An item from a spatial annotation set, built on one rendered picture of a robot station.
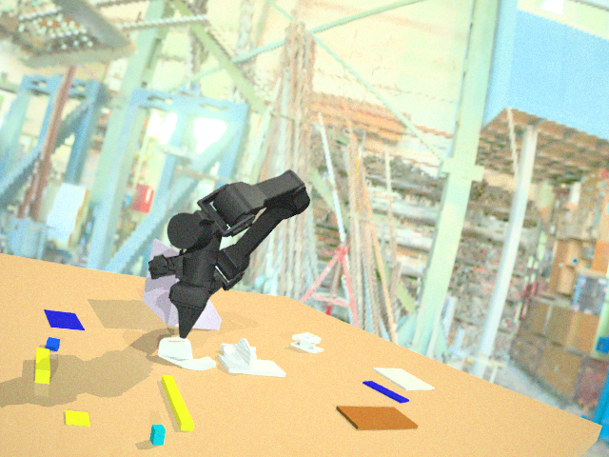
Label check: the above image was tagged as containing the blue flat bar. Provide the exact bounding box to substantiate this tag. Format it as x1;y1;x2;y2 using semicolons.
363;381;409;404

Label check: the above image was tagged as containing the yellow rectangular block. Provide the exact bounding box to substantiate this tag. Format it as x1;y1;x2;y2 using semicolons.
35;348;50;384

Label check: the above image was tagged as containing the yellow flat block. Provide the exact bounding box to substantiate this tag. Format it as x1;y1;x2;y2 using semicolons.
65;410;90;427

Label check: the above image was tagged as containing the orange flat plate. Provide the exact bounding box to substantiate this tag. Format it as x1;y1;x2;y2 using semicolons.
336;406;418;430

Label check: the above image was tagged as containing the small cyan block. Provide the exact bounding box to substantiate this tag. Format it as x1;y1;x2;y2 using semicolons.
149;424;166;446

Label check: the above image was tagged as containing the yellow long bar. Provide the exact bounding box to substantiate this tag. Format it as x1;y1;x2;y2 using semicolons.
161;375;194;430

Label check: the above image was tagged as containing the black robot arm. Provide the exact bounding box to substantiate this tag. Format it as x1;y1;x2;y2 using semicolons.
148;169;310;296

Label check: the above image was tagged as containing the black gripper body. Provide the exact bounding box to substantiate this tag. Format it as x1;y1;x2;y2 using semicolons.
168;248;219;308

